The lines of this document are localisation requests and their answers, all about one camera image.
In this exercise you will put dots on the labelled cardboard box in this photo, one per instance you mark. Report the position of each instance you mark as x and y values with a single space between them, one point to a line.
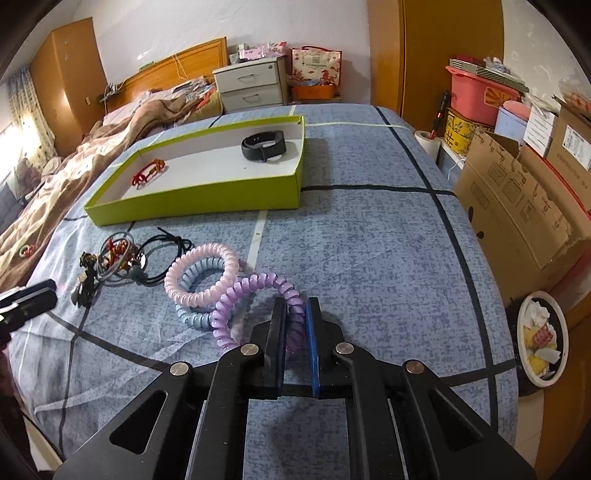
572 138

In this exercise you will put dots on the trash bin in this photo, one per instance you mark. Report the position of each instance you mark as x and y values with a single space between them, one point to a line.
538 341

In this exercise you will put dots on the yellow floral tin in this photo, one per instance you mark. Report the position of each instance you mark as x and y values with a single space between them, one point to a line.
457 131

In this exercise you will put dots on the striped box lid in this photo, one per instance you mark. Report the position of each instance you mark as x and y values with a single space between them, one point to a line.
489 74

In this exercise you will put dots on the yellow patterned pillow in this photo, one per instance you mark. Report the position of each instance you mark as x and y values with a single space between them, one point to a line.
203 104

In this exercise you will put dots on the white paper roll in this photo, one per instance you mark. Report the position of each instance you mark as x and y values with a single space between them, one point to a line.
427 143

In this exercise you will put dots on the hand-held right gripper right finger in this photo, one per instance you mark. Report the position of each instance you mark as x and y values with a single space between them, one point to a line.
314 344

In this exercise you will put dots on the wide wooden wardrobe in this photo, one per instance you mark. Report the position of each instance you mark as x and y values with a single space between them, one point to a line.
438 46

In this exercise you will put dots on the pink plastic bin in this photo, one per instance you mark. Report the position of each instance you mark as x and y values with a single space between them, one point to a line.
471 99

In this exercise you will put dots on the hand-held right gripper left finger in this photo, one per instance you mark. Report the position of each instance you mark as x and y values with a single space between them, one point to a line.
277 344

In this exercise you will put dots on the wooden headboard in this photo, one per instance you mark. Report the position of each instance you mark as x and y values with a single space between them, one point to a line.
157 69

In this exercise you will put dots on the orange box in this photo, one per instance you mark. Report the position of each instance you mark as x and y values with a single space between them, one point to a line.
314 92

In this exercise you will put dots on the floral curtain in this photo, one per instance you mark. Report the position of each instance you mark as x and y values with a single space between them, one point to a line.
27 124

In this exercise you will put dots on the blue checked bed sheet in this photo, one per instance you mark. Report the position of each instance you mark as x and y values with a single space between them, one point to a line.
369 240

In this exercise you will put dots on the grey drawer nightstand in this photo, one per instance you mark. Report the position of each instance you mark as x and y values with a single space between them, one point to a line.
249 85

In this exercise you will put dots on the red and black stick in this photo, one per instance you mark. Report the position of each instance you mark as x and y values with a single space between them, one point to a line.
438 115

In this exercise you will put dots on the black smart band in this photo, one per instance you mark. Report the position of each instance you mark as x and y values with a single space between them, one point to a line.
263 146

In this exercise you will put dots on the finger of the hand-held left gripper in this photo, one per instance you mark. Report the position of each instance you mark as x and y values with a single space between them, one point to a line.
32 290
27 314

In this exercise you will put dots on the green cardboard box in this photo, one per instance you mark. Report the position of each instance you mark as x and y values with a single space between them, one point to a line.
203 196

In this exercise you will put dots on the brown fleece blanket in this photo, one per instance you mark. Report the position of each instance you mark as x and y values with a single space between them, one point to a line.
92 157

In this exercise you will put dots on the red patterned gift bag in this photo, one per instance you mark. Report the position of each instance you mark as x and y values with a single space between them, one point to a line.
316 64

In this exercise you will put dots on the large open cardboard box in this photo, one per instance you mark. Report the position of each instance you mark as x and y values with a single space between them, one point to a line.
508 207

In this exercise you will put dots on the narrow wooden wardrobe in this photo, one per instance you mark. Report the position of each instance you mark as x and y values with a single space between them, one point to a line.
64 78

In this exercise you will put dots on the clear plastic bag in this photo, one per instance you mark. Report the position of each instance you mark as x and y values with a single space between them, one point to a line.
575 92

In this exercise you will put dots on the power strip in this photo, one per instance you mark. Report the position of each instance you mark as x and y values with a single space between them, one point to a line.
110 91

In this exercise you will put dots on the clutter on nightstand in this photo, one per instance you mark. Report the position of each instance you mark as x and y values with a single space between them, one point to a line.
258 51

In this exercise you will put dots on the light blue box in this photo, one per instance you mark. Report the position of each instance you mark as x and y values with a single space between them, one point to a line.
510 122

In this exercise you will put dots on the white carton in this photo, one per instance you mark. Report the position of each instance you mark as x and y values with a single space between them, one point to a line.
540 129

